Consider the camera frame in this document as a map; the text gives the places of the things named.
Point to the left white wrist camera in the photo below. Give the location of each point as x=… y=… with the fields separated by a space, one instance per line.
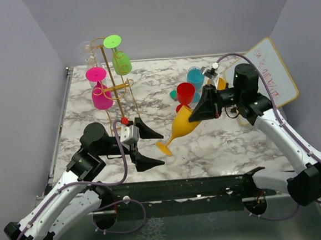
x=129 y=132

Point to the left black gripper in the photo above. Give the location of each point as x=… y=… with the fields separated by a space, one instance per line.
x=142 y=162

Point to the pink wine glass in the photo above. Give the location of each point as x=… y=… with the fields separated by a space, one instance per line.
x=102 y=99

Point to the clear wine glass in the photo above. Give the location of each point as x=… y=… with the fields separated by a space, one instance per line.
x=86 y=47
x=89 y=59

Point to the green wine glass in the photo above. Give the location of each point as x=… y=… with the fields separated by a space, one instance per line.
x=120 y=60

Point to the green grey eraser block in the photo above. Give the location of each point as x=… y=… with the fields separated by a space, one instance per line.
x=173 y=95

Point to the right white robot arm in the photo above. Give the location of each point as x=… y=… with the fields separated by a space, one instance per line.
x=304 y=183

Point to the yellow framed whiteboard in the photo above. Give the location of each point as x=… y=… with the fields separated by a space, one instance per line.
x=265 y=56

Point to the clear wine glass lower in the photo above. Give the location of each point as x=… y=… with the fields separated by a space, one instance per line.
x=89 y=59

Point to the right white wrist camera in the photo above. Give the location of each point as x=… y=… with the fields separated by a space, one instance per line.
x=212 y=74

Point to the orange wine glass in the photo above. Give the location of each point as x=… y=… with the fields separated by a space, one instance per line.
x=219 y=83
x=181 y=126

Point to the gold wire glass rack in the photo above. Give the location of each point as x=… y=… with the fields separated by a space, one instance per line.
x=119 y=86

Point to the blue white round jar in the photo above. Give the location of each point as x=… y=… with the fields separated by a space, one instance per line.
x=194 y=67

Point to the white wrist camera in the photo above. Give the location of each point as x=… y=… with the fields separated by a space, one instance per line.
x=129 y=132
x=212 y=74

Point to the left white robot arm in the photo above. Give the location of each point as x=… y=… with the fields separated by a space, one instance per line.
x=77 y=193

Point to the blue wine glass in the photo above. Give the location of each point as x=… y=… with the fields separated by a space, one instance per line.
x=195 y=78

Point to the clear wine glass upper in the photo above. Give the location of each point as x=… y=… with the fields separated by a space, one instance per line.
x=86 y=47

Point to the red wine glass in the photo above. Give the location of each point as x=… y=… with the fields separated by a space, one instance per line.
x=185 y=94

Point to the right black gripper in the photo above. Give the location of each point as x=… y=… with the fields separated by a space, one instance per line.
x=208 y=107

